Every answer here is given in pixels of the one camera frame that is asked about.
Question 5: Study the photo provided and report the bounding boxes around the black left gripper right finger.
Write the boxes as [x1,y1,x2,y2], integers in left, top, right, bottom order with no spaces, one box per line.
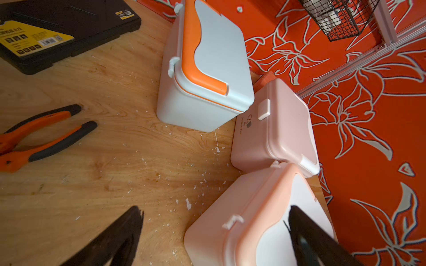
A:
[287,205,362,266]

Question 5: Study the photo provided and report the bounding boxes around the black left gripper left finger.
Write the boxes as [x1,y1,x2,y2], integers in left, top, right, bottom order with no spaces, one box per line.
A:
[62,206,144,266]

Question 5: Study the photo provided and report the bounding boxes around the orange black pliers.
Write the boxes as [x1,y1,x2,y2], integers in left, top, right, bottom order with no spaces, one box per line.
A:
[1,104,98,173]

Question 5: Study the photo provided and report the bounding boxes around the orange plastic tool case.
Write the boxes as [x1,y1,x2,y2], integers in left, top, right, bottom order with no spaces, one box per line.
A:
[253,71,277,93]

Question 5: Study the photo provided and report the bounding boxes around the black tool case yellow label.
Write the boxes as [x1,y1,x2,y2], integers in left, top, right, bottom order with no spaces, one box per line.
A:
[1,0,142,75]

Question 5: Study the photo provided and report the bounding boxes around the grey first aid box orange handle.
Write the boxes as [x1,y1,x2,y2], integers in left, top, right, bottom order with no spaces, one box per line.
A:
[156,1,255,133]

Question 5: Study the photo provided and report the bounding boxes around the black wire wall basket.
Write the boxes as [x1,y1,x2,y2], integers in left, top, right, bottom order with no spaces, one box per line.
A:
[300,0,379,42]

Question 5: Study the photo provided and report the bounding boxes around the aluminium frame post right rear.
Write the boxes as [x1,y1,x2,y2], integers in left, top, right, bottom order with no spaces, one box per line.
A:
[373,0,398,47]

